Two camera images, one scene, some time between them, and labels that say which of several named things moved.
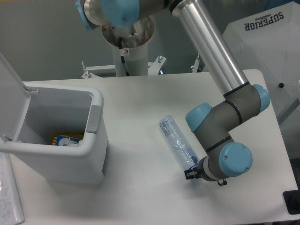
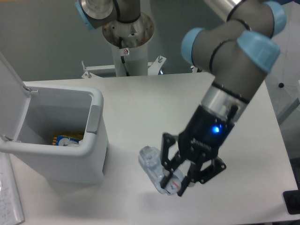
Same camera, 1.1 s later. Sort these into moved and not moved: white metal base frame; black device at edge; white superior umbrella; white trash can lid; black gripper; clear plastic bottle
Moved: black gripper; clear plastic bottle
Not moved: black device at edge; white superior umbrella; white trash can lid; white metal base frame
